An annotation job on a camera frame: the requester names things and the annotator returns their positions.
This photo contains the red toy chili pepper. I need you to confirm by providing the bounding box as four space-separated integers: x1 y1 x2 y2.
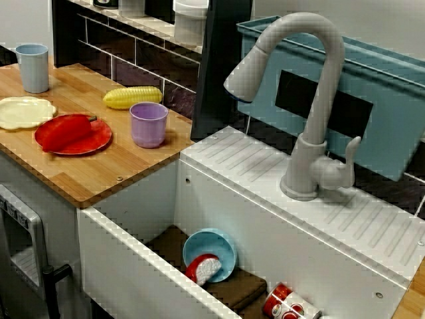
41 114 98 153

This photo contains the light blue plastic bowl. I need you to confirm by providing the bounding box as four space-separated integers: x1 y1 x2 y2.
183 227 238 284

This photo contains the red white toy food slice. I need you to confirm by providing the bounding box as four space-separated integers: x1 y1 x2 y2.
185 253 222 286

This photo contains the black hutch side panel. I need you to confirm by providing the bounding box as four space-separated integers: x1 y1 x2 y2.
51 0 88 69

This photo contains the black upright kitchen panel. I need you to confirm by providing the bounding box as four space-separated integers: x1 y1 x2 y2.
191 0 252 144

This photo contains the cream scalloped plate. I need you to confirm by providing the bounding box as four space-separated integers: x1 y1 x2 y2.
0 96 58 130

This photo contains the teal plastic bin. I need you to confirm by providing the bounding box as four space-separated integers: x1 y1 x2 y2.
236 15 425 183

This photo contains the purple plastic mug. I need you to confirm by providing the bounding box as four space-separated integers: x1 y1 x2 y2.
129 102 169 149

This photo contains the white container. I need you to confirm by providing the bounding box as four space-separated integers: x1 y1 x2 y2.
118 0 147 19

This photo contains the red tomato can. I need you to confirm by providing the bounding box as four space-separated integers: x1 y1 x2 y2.
262 282 323 319

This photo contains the yellow toy corn cob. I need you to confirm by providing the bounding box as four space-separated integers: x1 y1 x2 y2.
102 86 163 110

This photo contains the black cabinet handle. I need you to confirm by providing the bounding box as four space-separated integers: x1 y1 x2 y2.
41 264 72 319

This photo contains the brown cloth mat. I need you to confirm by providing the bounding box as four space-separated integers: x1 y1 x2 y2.
145 225 268 319

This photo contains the white toy sink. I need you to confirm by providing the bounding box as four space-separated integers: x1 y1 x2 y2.
76 125 425 319

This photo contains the white pot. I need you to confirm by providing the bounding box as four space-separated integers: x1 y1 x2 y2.
173 0 211 41

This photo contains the light blue plastic tumbler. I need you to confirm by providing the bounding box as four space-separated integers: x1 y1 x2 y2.
15 43 50 94

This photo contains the white toy kitchen cabinet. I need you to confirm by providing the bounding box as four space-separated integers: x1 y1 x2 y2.
0 146 82 319

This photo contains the black rectangular bin label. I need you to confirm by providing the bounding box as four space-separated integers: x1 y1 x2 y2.
274 69 375 138

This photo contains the grey toy faucet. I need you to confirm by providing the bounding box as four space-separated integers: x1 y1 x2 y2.
222 12 362 201

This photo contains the grey toy dishwasher front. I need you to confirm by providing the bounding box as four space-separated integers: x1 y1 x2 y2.
0 184 46 319

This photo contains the red round plate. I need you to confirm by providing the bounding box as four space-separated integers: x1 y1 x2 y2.
34 114 113 156

